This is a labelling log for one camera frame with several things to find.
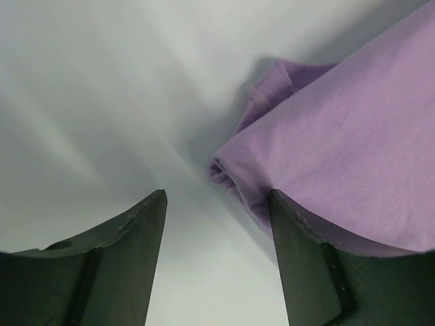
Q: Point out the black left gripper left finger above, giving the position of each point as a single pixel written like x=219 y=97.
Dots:
x=103 y=276

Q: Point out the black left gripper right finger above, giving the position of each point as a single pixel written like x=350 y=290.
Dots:
x=331 y=276

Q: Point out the purple t shirt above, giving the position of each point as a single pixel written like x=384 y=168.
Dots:
x=352 y=143

